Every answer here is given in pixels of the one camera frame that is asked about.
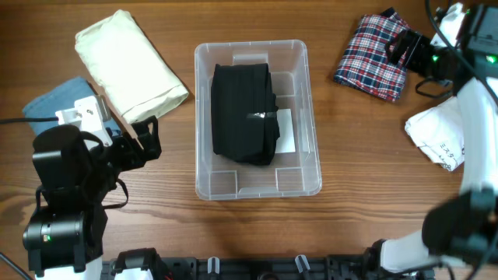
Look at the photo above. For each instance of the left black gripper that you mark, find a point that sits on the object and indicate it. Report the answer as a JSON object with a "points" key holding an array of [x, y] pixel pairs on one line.
{"points": [[149, 142]]}

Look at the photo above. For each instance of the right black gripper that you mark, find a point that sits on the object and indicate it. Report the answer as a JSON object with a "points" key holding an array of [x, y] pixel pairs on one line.
{"points": [[420, 43]]}

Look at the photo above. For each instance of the red blue plaid shirt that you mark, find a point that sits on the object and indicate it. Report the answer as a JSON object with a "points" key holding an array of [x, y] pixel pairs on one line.
{"points": [[364, 65]]}

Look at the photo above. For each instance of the white printed t-shirt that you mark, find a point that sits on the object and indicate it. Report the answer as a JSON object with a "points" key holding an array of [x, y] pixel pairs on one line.
{"points": [[438, 133]]}

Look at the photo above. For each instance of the black garment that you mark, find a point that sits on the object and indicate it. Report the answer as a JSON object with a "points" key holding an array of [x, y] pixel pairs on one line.
{"points": [[244, 120]]}

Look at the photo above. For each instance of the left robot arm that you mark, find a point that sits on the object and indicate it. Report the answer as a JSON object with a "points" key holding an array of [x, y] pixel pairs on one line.
{"points": [[64, 236]]}

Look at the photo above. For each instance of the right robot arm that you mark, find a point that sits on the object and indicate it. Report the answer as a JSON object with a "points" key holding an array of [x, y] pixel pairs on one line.
{"points": [[462, 230]]}

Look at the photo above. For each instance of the white label in container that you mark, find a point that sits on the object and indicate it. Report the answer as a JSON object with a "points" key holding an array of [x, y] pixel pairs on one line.
{"points": [[286, 140]]}

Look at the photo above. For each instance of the clear plastic storage container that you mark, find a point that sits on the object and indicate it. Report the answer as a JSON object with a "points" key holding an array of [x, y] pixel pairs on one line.
{"points": [[289, 174]]}

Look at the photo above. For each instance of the cream folded cloth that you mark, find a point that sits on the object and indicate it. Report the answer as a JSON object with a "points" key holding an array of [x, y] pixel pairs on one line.
{"points": [[123, 61]]}

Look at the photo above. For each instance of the blue folded jeans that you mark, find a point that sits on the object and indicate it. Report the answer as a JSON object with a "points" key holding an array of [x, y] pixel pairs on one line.
{"points": [[61, 98]]}

